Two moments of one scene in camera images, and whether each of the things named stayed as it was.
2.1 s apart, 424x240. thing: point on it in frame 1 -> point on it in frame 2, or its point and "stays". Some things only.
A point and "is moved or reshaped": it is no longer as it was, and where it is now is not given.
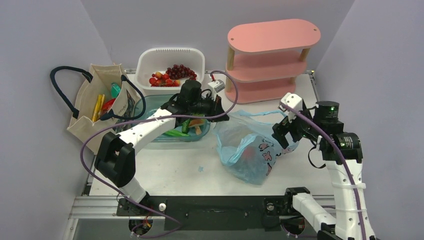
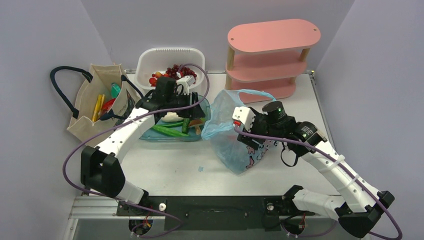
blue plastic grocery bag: [246, 146] is moved or reshaped
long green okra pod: [174, 132] stays
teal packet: [115, 90] stays
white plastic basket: [150, 60] stays
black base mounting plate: [212, 213] stays
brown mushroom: [196, 123] stays
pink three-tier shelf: [265, 58] stays
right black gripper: [282, 128] -> [255, 142]
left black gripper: [215, 107] -> [192, 114]
